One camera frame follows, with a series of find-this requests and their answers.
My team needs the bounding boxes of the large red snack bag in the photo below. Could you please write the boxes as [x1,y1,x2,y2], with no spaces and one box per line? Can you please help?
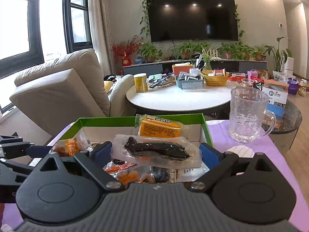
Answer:
[250,75,266,90]

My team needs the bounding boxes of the red flower arrangement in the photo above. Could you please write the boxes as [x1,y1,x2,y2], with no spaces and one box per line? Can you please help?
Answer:
[111,36,142,66]

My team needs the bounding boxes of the grey television cabinet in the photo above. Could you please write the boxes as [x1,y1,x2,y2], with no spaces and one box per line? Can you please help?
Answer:
[122,60,267,77]

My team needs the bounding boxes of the dark round side table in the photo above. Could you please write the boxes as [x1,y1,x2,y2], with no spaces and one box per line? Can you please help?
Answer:
[262,100,303,148]

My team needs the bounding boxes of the tall broad-leaf plant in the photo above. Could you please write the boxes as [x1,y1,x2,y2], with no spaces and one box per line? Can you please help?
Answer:
[264,37,292,72]

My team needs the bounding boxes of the blue white carton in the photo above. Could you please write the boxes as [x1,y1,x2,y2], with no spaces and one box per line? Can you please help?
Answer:
[262,79,289,126]

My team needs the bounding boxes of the wall-mounted black television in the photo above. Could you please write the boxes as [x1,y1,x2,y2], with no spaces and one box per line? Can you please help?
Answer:
[146,0,239,42]

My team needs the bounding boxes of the orange tissue box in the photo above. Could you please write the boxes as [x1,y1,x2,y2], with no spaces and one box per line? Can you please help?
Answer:
[172,63,193,76]

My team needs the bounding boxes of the row of potted green plants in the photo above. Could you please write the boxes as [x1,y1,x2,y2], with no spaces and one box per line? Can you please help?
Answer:
[139,42,266,62]

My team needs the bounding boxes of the beige recliner armchair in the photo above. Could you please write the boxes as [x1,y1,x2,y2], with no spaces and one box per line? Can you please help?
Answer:
[10,49,135,136]

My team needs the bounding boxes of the purple floral tablecloth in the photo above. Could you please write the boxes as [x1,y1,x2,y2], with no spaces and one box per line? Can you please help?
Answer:
[0,119,309,232]

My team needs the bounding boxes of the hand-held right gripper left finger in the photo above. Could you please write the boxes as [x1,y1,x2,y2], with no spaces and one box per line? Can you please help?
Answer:
[36,142,125,191]

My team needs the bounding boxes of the purple gift bag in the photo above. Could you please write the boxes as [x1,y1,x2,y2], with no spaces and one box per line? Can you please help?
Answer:
[287,77,300,95]

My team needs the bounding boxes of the clear vacuum dark meat packet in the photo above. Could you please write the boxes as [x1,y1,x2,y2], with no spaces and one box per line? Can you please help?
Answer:
[110,134,202,169]

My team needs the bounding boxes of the clear packet orange pieces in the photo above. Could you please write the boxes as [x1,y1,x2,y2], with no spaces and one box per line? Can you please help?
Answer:
[118,170,155,184]

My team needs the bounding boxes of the trailing green vine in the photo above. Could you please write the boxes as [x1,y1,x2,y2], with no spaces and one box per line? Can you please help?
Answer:
[140,0,245,43]

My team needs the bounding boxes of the spider plant in glass vase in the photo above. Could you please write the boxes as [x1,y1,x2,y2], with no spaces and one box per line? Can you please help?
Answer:
[193,47,218,70]

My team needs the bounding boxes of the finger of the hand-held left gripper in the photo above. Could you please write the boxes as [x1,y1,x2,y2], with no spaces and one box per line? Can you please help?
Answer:
[0,135,24,144]
[0,143,53,159]

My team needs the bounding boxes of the cream curtain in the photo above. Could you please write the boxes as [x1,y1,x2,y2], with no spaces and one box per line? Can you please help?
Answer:
[88,0,114,74]

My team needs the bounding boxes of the yellow can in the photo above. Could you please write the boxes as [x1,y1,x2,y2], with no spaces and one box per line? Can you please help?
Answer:
[134,73,149,93]

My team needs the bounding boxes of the dark round vacuum packet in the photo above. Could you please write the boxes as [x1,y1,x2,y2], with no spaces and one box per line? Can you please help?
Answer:
[152,167,178,183]

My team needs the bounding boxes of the orange yellow snack packet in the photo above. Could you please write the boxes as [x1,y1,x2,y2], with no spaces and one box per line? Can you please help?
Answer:
[135,114,184,138]

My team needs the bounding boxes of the clear glass pitcher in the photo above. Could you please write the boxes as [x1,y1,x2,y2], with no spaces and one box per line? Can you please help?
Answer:
[229,88,277,143]

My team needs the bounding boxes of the white humidifier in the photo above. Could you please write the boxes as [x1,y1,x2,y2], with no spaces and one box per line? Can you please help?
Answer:
[285,57,295,74]

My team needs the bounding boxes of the green cardboard box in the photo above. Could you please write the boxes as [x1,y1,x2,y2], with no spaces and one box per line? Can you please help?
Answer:
[59,113,214,182]

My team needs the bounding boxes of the black framed window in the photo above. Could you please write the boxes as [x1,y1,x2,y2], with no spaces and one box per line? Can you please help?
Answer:
[0,0,93,113]

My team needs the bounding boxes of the silver orange snack packet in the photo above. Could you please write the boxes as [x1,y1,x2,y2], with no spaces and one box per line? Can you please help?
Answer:
[104,161,136,174]

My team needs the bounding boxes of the dark snack packet pile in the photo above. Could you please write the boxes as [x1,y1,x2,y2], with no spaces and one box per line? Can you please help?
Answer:
[148,74,176,89]

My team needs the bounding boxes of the yellow woven basket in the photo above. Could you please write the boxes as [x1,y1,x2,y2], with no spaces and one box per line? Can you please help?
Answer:
[201,70,230,87]

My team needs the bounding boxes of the white snack packet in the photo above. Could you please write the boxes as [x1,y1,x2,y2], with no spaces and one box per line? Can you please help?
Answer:
[177,161,211,182]

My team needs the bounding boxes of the blue plastic tray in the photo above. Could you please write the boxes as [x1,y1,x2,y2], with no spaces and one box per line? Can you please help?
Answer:
[175,74,205,89]

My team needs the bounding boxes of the round white coffee table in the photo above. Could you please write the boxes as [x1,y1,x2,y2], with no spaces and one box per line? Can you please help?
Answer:
[126,77,238,117]

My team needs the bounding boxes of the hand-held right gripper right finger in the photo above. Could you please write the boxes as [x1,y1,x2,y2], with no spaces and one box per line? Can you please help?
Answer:
[189,142,280,191]

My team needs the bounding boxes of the orange brown snack packet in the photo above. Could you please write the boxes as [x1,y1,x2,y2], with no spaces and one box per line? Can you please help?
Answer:
[52,129,91,158]

